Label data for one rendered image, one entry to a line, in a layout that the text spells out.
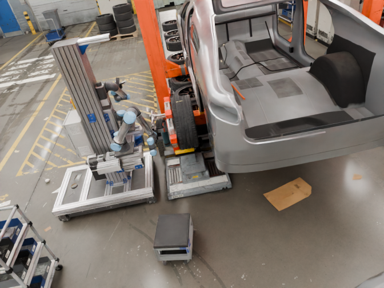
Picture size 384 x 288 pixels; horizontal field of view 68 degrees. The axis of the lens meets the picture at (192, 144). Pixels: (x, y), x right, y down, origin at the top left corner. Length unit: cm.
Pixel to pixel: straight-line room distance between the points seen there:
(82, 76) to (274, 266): 269
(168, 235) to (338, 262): 164
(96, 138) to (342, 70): 286
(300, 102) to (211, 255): 197
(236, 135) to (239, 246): 130
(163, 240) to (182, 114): 136
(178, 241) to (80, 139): 160
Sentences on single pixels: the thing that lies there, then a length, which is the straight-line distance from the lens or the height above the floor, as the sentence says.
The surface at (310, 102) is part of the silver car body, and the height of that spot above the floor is 96.
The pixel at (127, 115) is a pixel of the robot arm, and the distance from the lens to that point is 289.
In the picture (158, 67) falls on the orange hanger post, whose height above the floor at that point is 146.
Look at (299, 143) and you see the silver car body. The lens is 262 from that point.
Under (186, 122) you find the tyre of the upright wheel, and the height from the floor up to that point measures 102.
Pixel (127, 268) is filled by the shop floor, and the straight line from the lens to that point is 332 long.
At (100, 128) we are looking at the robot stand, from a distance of 344.
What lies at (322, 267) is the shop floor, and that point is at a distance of 318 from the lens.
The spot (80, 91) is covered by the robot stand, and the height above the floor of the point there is 155.
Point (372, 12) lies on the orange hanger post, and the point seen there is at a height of 163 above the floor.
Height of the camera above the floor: 268
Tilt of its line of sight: 36 degrees down
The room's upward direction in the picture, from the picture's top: 10 degrees counter-clockwise
